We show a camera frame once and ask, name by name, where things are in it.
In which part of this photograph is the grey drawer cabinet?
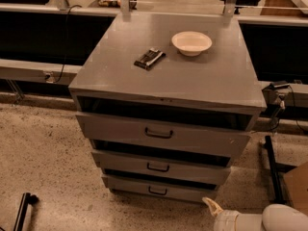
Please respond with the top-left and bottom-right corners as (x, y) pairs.
(69, 12), (266, 191)

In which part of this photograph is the black snack packet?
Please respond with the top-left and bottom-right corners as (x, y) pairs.
(134, 48), (166, 70)

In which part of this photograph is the grey bottom drawer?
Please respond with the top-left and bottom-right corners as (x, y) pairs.
(102, 174), (218, 203)

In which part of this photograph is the grey drawer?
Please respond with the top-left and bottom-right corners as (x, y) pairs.
(92, 150), (230, 185)
(102, 174), (218, 203)
(76, 112), (250, 158)

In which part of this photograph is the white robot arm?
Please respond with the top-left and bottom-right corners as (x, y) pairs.
(202, 197), (308, 231)

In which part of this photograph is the white bowl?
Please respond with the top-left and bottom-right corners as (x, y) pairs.
(171, 31), (212, 57)

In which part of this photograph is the black clamp device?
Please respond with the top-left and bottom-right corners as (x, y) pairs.
(262, 81), (292, 130)

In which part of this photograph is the grey middle drawer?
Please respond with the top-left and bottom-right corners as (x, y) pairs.
(92, 150), (230, 185)

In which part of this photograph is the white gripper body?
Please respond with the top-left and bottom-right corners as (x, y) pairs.
(214, 210), (264, 231)

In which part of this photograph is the black metal stand right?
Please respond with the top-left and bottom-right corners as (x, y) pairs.
(264, 136), (295, 204)

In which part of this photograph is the wooden board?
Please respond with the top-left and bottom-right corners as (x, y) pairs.
(284, 162), (308, 216)

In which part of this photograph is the black cable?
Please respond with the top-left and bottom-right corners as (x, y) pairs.
(44, 4), (83, 85)

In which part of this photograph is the black metal leg left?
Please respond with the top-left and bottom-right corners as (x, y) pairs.
(13, 192), (39, 231)

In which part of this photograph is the grey top drawer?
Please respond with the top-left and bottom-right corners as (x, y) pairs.
(76, 112), (250, 158)

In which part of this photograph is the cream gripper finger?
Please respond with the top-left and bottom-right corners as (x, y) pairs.
(202, 197), (223, 218)

